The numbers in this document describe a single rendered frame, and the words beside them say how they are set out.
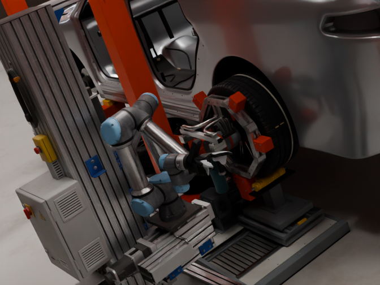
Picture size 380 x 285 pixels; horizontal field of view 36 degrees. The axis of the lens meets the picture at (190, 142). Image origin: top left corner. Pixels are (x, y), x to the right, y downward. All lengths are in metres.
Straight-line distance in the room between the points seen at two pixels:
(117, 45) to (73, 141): 1.01
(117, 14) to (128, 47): 0.21
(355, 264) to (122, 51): 1.94
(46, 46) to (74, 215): 0.82
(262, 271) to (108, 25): 1.79
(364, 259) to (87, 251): 1.70
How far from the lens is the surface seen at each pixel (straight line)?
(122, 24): 3.74
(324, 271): 3.74
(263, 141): 3.41
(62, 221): 2.88
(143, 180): 2.88
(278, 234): 3.86
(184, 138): 3.68
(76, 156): 2.90
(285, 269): 3.70
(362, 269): 3.69
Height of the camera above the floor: 2.26
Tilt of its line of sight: 22 degrees down
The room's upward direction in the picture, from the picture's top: 20 degrees counter-clockwise
